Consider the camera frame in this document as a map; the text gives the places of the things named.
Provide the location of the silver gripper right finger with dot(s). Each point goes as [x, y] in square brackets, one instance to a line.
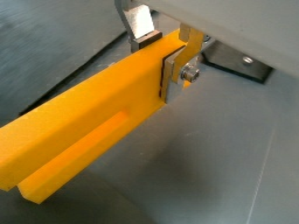
[178, 70]

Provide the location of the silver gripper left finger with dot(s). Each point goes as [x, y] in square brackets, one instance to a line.
[135, 15]

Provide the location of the yellow double-square block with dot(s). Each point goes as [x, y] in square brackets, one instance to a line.
[52, 142]

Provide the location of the black curved holder stand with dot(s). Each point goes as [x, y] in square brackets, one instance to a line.
[232, 61]

